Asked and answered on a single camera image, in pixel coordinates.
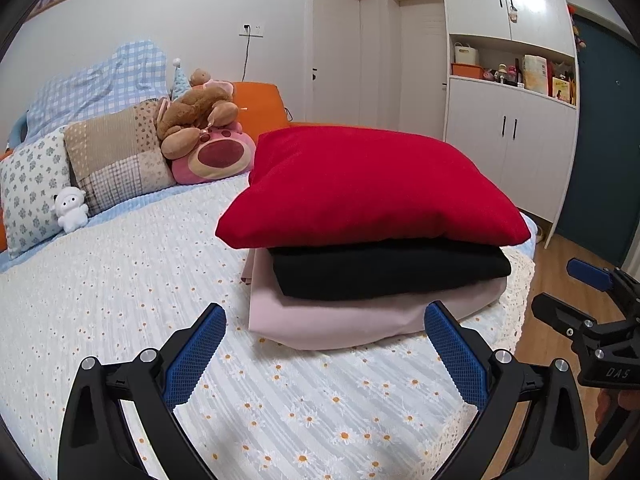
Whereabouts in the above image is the white storage basket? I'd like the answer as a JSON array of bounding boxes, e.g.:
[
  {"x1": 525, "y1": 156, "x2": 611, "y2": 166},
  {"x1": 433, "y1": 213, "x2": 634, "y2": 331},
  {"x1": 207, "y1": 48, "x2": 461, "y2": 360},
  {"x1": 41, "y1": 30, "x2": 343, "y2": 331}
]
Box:
[{"x1": 453, "y1": 42, "x2": 481, "y2": 67}]

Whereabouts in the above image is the blue party hat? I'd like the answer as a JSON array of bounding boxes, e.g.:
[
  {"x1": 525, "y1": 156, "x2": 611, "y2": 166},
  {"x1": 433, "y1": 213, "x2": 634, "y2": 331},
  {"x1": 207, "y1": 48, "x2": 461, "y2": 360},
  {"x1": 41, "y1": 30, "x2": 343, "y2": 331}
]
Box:
[{"x1": 170, "y1": 57, "x2": 192, "y2": 103}]

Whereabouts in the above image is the floral print pillow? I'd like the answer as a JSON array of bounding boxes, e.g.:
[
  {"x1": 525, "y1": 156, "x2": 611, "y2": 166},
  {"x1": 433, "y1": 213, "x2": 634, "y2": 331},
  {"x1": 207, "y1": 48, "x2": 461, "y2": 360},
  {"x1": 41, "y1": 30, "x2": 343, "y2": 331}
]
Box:
[{"x1": 0, "y1": 127, "x2": 73, "y2": 260}]

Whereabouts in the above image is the red pillow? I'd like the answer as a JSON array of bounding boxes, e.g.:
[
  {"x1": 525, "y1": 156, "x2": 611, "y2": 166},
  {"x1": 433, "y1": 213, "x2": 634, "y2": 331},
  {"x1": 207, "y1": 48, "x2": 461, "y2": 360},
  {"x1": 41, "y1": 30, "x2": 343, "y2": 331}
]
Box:
[{"x1": 215, "y1": 126, "x2": 532, "y2": 251}]

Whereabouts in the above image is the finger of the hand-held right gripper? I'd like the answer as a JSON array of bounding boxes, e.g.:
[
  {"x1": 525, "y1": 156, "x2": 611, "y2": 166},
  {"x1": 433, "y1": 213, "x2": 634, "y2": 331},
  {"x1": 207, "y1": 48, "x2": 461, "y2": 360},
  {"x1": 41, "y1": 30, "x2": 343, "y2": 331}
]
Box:
[
  {"x1": 567, "y1": 257, "x2": 640, "y2": 311},
  {"x1": 531, "y1": 292, "x2": 601, "y2": 345}
]

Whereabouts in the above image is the pink folded garment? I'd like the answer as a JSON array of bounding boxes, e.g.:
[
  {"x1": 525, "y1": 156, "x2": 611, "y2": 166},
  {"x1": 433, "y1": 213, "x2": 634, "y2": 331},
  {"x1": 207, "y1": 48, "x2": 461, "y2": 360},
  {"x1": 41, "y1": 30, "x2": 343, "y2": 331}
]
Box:
[{"x1": 243, "y1": 249, "x2": 510, "y2": 351}]

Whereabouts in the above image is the person's right hand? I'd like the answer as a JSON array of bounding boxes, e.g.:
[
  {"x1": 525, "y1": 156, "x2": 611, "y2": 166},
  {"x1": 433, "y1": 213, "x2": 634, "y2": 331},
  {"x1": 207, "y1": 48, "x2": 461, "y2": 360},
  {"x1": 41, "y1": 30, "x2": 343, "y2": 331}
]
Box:
[{"x1": 595, "y1": 387, "x2": 627, "y2": 432}]

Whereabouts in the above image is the row of books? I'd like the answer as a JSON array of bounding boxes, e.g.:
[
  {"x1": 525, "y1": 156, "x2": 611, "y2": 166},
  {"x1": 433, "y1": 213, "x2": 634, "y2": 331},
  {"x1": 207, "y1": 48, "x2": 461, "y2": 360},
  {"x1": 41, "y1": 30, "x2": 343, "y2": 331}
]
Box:
[{"x1": 550, "y1": 60, "x2": 577, "y2": 106}]

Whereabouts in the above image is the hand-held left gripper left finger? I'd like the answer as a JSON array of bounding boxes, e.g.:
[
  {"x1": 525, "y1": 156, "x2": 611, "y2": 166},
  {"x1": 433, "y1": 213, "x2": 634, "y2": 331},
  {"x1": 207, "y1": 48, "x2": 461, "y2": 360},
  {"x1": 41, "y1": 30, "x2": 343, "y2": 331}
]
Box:
[{"x1": 57, "y1": 302, "x2": 227, "y2": 480}]

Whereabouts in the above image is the black power cable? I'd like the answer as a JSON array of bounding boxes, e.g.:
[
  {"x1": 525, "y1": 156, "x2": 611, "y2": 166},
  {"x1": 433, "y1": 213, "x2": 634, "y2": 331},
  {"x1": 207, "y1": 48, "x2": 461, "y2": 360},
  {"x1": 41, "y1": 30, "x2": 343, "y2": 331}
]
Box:
[{"x1": 241, "y1": 27, "x2": 253, "y2": 83}]

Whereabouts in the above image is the orange cushion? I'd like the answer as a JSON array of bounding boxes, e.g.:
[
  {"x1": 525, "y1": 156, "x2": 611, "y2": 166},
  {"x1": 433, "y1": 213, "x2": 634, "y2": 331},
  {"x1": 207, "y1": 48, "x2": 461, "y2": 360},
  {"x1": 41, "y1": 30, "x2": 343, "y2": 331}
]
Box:
[{"x1": 231, "y1": 81, "x2": 361, "y2": 147}]

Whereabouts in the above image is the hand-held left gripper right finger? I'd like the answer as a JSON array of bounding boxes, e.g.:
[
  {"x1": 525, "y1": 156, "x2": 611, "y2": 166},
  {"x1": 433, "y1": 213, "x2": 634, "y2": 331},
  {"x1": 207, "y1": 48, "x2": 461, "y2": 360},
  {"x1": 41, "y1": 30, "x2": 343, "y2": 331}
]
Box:
[{"x1": 424, "y1": 301, "x2": 592, "y2": 480}]

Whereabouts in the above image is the blue checked blanket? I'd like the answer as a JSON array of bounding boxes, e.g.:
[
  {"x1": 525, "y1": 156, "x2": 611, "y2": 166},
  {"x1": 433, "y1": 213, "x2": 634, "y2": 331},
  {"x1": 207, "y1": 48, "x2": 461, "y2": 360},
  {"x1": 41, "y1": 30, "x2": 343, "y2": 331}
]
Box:
[{"x1": 25, "y1": 40, "x2": 173, "y2": 133}]

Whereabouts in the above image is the patchwork pillow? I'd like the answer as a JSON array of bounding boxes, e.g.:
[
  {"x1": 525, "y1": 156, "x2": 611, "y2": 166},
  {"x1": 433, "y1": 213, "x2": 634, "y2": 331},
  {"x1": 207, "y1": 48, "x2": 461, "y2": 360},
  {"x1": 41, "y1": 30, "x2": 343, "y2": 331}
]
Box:
[{"x1": 64, "y1": 99, "x2": 176, "y2": 216}]

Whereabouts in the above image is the red hanging ornament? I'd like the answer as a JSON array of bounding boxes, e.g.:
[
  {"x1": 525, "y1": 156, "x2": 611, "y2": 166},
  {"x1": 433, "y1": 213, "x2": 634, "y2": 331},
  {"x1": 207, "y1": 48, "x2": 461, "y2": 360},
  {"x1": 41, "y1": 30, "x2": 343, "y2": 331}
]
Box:
[{"x1": 567, "y1": 4, "x2": 587, "y2": 52}]

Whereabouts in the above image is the dark blue door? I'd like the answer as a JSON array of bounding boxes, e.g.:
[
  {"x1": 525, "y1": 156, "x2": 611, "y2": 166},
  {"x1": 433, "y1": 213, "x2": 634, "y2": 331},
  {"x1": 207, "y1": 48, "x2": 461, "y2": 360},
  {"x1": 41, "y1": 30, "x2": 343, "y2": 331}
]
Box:
[{"x1": 555, "y1": 12, "x2": 640, "y2": 273}]

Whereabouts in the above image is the pink bear plush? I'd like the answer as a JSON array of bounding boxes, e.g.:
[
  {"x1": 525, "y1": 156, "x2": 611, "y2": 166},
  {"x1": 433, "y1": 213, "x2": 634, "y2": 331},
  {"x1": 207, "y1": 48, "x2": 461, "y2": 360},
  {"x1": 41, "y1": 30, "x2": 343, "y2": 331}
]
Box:
[{"x1": 171, "y1": 122, "x2": 257, "y2": 185}]

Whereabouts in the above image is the brown plush toy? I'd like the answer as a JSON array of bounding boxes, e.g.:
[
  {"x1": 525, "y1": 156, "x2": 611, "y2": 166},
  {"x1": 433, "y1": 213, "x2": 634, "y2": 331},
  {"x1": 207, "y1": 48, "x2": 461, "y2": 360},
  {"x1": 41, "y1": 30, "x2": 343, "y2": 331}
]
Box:
[{"x1": 156, "y1": 67, "x2": 240, "y2": 160}]

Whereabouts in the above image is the black folded garment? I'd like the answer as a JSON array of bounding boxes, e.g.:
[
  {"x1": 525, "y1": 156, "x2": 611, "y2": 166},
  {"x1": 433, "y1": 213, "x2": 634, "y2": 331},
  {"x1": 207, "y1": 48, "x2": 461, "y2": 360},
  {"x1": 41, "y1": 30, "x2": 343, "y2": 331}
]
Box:
[{"x1": 266, "y1": 245, "x2": 512, "y2": 302}]

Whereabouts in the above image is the white wardrobe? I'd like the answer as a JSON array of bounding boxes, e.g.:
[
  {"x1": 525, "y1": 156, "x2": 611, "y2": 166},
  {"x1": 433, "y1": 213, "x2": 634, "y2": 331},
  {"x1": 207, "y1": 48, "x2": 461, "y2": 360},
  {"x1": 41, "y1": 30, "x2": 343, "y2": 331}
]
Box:
[{"x1": 437, "y1": 0, "x2": 581, "y2": 248}]

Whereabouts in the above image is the small white plush sheep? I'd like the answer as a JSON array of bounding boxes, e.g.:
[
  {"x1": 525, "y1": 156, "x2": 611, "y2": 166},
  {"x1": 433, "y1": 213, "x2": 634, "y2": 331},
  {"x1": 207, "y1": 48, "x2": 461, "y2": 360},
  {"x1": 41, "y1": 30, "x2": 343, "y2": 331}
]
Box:
[{"x1": 52, "y1": 186, "x2": 91, "y2": 234}]

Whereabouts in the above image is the white door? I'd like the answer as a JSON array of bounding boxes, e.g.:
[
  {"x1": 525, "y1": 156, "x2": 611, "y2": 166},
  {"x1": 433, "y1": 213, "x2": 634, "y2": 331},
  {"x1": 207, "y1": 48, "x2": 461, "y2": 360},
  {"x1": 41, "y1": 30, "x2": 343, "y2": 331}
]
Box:
[
  {"x1": 386, "y1": 0, "x2": 448, "y2": 141},
  {"x1": 312, "y1": 0, "x2": 376, "y2": 126}
]

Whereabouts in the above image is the yellow white packet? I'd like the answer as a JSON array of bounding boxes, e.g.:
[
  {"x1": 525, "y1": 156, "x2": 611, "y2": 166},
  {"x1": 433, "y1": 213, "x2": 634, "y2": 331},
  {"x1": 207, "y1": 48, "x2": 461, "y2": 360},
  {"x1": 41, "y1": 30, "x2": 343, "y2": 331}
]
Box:
[{"x1": 522, "y1": 54, "x2": 549, "y2": 95}]

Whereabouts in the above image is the daisy print bed blanket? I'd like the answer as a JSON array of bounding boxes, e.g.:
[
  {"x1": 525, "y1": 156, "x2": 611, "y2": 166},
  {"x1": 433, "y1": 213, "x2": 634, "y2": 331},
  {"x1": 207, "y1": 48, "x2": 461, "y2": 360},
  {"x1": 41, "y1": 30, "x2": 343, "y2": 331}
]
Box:
[{"x1": 0, "y1": 175, "x2": 538, "y2": 480}]

